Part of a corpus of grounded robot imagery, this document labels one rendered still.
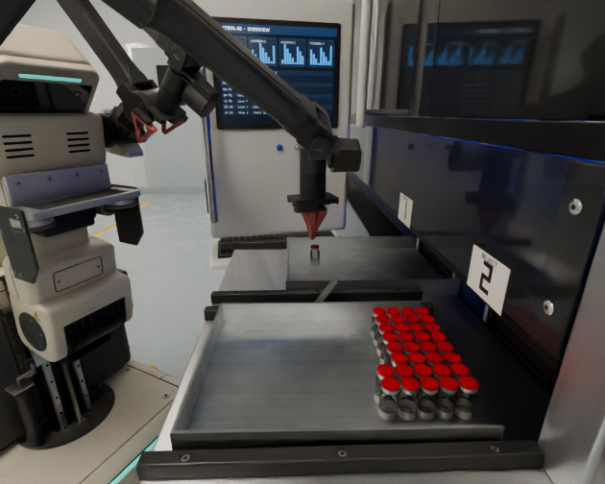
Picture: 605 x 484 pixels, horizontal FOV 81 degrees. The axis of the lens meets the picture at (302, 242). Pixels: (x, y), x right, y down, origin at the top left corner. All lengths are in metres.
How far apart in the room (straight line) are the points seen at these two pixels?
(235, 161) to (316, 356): 0.82
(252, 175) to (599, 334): 1.04
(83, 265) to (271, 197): 0.60
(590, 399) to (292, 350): 0.35
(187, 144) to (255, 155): 4.80
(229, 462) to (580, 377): 0.33
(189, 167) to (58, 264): 5.11
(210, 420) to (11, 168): 0.68
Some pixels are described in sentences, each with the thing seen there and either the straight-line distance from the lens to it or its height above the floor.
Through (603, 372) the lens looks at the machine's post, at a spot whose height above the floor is 1.02.
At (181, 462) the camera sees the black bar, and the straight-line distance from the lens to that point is 0.42.
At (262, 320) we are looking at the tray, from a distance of 0.63.
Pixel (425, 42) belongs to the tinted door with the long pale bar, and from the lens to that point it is 0.80.
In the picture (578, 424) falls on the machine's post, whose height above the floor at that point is 0.96.
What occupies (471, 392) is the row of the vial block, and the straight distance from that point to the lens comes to 0.47.
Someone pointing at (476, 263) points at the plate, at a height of 1.03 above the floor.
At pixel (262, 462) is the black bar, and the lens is 0.41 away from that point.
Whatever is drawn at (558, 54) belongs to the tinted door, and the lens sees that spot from 0.46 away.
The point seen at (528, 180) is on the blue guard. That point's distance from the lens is 0.44.
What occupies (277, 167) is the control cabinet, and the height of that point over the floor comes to 1.04.
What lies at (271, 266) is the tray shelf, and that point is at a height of 0.88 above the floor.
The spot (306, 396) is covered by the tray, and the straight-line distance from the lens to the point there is 0.49.
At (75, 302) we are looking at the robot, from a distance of 1.01.
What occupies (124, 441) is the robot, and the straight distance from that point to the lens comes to 1.35.
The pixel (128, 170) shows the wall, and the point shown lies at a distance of 6.38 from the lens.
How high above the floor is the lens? 1.22
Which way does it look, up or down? 20 degrees down
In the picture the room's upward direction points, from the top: straight up
